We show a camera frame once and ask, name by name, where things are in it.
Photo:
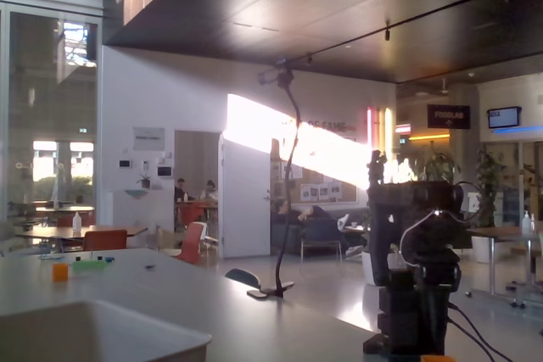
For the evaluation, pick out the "white wall notice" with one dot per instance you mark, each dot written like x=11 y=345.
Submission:
x=148 y=138

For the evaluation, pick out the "small orange cube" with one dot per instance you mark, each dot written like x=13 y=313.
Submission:
x=59 y=273

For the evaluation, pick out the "orange cafe chair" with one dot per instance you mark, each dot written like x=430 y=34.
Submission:
x=105 y=240

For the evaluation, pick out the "seated person in dark top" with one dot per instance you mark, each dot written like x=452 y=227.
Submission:
x=181 y=190

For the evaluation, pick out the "dark metal frame chair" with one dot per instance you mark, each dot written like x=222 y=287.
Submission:
x=320 y=239

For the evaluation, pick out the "seated person in white top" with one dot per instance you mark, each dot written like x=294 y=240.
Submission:
x=210 y=191

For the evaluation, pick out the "clear sanitizer bottle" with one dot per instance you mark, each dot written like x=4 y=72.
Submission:
x=76 y=224

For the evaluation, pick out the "camera on gooseneck holder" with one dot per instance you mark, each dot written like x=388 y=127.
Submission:
x=282 y=79

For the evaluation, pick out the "black gooseneck clamp holder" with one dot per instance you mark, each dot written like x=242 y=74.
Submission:
x=271 y=292

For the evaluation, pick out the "white round planter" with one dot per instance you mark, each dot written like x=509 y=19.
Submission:
x=481 y=249

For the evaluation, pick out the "black ceiling track spotlight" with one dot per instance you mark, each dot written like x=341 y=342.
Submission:
x=387 y=35

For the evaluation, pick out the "red orange shell chair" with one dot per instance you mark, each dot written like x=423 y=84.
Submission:
x=193 y=243

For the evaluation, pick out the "small potted wall plant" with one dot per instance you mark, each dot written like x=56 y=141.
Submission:
x=144 y=181

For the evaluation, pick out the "white plastic bin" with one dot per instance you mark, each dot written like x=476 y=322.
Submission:
x=97 y=332

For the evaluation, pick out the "black follower robot arm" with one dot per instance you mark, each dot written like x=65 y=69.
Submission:
x=382 y=230

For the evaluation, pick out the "white open door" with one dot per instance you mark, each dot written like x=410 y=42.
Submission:
x=246 y=201

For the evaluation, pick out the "teal chair backrest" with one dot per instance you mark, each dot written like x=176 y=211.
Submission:
x=244 y=278

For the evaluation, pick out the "wooden cafe table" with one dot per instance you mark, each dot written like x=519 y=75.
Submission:
x=63 y=231

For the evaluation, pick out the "tall green potted plant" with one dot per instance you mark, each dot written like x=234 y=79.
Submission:
x=488 y=184

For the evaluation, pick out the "person lounging on sofa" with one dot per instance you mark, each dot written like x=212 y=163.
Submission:
x=314 y=215

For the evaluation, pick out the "flat green plastic piece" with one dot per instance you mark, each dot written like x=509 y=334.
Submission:
x=89 y=265

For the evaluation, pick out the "dark Foodlab hanging sign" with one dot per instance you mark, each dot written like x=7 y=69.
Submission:
x=448 y=116

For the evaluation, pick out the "wall mounted screen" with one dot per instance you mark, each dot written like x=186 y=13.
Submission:
x=503 y=117

